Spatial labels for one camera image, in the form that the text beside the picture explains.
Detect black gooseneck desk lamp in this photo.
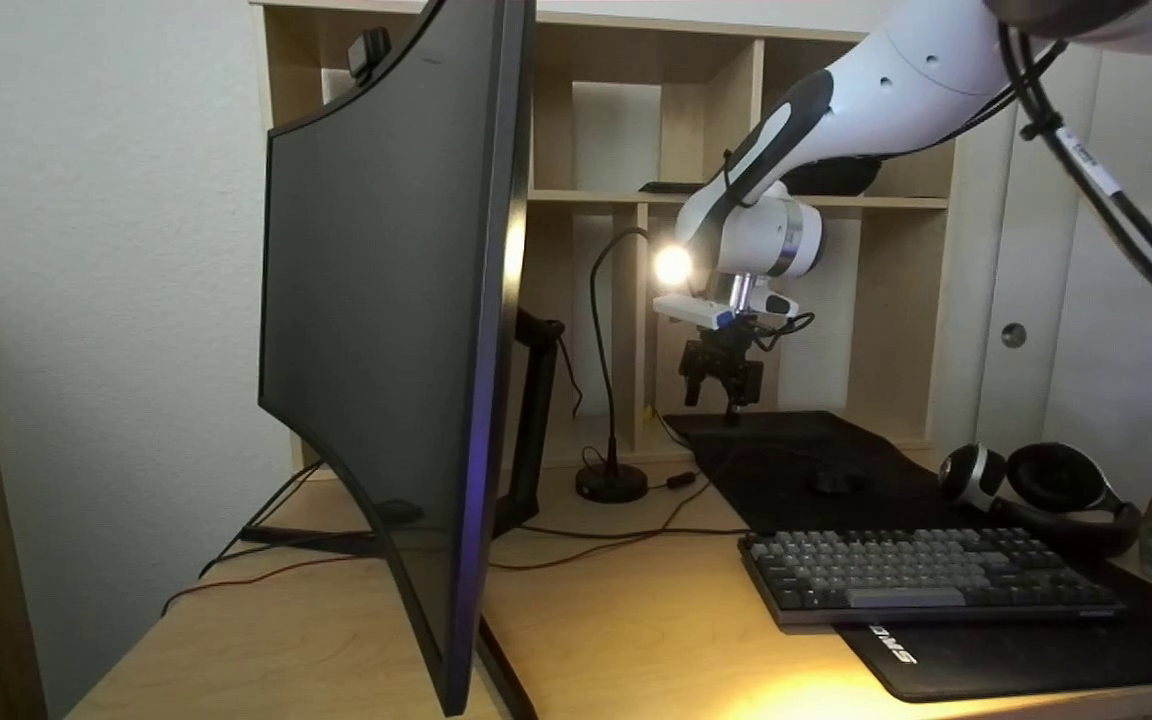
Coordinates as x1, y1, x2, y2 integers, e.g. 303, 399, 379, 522
573, 225, 701, 508

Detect light wooden shelf hutch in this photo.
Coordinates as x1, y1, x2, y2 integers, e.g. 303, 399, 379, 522
251, 0, 1024, 472

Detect black desk mat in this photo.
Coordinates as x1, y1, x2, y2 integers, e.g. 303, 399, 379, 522
658, 407, 1152, 706

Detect black lamp power cable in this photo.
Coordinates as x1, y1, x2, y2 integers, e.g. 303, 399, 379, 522
488, 472, 748, 552

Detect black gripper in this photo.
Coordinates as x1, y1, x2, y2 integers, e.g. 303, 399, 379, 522
675, 319, 772, 426

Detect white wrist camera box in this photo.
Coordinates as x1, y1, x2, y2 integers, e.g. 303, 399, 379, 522
649, 289, 799, 337

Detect black monitor stand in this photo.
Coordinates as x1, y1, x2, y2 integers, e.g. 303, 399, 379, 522
236, 309, 573, 720

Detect black and silver headphones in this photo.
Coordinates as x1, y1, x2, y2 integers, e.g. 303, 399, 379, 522
935, 438, 1142, 552

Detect black curved monitor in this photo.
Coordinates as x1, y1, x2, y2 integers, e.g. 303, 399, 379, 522
255, 0, 541, 720

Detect black mechanical keyboard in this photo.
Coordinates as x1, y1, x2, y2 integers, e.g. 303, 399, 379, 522
734, 522, 1133, 635

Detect black webcam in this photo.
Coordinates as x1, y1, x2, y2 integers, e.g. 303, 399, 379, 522
340, 24, 401, 93

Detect flat black shelf item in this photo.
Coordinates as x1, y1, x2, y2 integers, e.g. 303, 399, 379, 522
637, 176, 712, 201

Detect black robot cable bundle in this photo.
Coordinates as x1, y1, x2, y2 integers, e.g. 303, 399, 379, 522
990, 17, 1152, 348

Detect thin orange cable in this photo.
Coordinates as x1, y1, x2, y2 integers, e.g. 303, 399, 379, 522
157, 546, 367, 620

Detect bulky black bag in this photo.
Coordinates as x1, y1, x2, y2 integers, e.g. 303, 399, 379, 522
776, 151, 892, 201

